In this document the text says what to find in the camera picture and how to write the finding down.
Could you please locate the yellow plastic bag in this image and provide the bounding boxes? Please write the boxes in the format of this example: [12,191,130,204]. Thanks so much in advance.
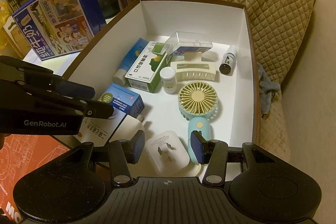
[0,2,11,50]

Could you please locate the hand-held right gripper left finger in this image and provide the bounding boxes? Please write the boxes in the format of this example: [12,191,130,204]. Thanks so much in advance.
[70,130,146,186]

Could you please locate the blue illustrated milk carton box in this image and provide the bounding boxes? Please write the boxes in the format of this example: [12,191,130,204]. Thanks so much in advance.
[12,0,107,61]

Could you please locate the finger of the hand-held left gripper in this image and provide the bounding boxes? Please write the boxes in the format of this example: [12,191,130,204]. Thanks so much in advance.
[0,55,96,101]
[0,79,115,120]

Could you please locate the white cube charger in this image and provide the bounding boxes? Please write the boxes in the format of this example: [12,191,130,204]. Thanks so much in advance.
[109,114,152,144]

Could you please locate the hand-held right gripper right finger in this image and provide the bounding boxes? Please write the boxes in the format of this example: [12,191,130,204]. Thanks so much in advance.
[189,131,276,186]

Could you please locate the teal handheld fan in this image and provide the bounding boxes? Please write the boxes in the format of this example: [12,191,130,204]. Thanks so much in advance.
[178,82,219,174]

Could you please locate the beige quilted chair cover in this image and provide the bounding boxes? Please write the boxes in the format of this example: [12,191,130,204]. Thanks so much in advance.
[211,0,315,169]

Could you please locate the white pill bottle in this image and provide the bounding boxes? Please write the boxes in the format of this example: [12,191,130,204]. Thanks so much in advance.
[160,67,177,94]

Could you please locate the cream hair claw clip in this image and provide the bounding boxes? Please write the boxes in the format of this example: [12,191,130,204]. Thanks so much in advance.
[169,51,220,82]

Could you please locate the grey blue cloth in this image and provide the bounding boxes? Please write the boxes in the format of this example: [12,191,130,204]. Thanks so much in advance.
[259,63,281,115]

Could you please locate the blue and white tube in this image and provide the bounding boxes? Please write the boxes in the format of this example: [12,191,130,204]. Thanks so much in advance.
[113,38,149,86]

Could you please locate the white plug charger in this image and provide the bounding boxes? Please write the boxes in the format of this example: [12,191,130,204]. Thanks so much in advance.
[144,130,190,173]

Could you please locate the brown cardboard box white inside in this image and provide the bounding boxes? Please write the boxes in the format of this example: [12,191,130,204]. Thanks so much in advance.
[51,0,261,177]

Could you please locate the blue and white carton box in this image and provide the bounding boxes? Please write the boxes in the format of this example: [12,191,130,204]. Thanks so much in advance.
[76,82,144,144]

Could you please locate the red printed cardboard sheet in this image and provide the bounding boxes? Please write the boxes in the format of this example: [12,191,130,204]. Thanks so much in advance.
[0,133,71,224]

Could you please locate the white cardboard carry handle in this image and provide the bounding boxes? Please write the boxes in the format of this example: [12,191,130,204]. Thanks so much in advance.
[3,16,20,39]

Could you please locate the green medicine box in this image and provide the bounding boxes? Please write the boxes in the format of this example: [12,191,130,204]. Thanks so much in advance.
[125,41,168,94]

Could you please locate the clear case with blue insert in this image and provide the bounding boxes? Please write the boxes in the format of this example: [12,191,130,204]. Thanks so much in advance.
[165,31,213,56]

